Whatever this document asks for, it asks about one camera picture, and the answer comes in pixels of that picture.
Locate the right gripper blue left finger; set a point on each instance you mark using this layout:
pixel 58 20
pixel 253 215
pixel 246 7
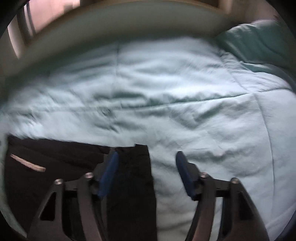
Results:
pixel 104 174

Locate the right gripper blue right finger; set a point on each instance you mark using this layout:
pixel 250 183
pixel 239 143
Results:
pixel 189 174

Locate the black jacket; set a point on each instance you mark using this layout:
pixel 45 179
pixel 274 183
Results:
pixel 50 189

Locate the light teal bed comforter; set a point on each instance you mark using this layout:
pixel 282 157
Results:
pixel 231 118

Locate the teal pillow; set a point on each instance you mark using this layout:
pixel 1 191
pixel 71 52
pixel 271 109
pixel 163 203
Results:
pixel 261 42

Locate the window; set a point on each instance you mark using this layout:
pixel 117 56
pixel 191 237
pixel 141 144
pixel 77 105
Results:
pixel 33 17

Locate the white bed frame edge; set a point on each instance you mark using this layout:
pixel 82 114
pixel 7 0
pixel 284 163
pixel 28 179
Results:
pixel 113 18

